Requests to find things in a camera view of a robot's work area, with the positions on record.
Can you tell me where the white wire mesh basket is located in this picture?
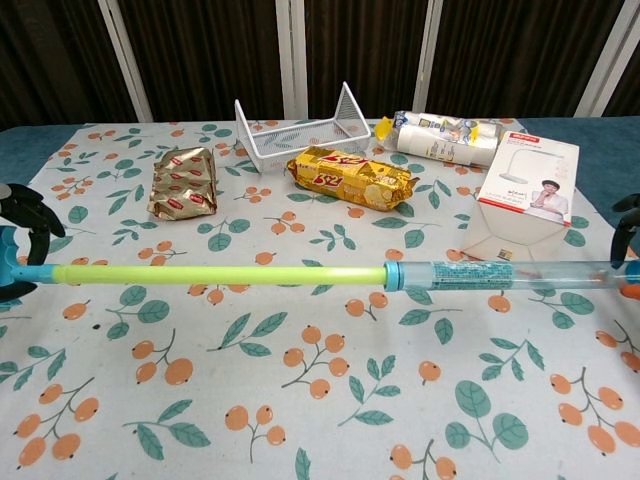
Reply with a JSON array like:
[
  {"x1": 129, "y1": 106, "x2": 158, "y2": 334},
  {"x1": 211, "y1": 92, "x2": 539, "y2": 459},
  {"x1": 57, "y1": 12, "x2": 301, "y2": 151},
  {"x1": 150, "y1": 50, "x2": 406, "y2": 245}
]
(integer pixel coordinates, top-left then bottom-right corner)
[{"x1": 233, "y1": 81, "x2": 374, "y2": 176}]

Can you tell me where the white partition frame post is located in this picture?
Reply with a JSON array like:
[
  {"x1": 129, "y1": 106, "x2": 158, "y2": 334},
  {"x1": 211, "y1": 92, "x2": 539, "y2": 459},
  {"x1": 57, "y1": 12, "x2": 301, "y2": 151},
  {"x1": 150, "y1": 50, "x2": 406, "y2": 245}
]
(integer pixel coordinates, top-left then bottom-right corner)
[
  {"x1": 274, "y1": 0, "x2": 309, "y2": 121},
  {"x1": 97, "y1": 0, "x2": 154, "y2": 123},
  {"x1": 417, "y1": 0, "x2": 444, "y2": 121},
  {"x1": 573, "y1": 0, "x2": 640, "y2": 119}
]

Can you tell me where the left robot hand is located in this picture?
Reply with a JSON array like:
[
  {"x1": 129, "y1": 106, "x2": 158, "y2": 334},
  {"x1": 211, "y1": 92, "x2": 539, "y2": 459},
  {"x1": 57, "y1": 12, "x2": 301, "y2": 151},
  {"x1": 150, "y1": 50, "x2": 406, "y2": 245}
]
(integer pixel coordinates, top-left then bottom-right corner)
[{"x1": 0, "y1": 182, "x2": 66, "y2": 304}]

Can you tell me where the gold foil snack pack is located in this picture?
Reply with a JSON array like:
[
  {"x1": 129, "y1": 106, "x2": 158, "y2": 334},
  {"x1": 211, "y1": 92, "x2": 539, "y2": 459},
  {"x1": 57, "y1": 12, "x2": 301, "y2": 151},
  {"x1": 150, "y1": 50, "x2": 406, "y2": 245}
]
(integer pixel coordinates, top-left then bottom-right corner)
[{"x1": 145, "y1": 145, "x2": 219, "y2": 221}]

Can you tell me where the floral fruit print tablecloth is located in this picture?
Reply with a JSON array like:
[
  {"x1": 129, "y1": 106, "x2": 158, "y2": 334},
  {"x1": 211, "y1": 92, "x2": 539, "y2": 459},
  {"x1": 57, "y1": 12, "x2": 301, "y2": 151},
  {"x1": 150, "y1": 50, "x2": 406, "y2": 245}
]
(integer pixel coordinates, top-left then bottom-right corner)
[{"x1": 0, "y1": 118, "x2": 640, "y2": 480}]

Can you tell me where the white desk lamp box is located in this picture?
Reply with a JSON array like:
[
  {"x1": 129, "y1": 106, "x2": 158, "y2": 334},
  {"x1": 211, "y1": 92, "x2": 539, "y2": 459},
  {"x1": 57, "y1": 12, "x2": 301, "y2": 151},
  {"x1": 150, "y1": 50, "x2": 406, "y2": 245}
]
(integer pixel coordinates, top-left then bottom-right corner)
[{"x1": 459, "y1": 130, "x2": 581, "y2": 266}]

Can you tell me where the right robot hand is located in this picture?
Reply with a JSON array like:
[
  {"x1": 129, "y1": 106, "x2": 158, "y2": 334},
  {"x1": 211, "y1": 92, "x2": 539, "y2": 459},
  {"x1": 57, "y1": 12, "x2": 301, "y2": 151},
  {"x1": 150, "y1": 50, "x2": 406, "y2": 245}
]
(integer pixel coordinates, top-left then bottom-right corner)
[{"x1": 610, "y1": 193, "x2": 640, "y2": 301}]

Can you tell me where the blue green water squirter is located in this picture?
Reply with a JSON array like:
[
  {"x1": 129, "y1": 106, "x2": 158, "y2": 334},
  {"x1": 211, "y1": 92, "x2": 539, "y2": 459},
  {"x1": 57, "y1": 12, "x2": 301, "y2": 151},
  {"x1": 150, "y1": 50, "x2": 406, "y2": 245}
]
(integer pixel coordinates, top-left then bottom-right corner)
[{"x1": 0, "y1": 224, "x2": 640, "y2": 301}]

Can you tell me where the yellow biscuit pack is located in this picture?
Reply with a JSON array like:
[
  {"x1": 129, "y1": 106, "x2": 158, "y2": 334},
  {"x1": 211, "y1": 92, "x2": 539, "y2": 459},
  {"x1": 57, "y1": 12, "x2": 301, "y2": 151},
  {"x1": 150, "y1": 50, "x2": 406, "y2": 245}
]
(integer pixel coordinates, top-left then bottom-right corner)
[{"x1": 284, "y1": 145, "x2": 419, "y2": 211}]

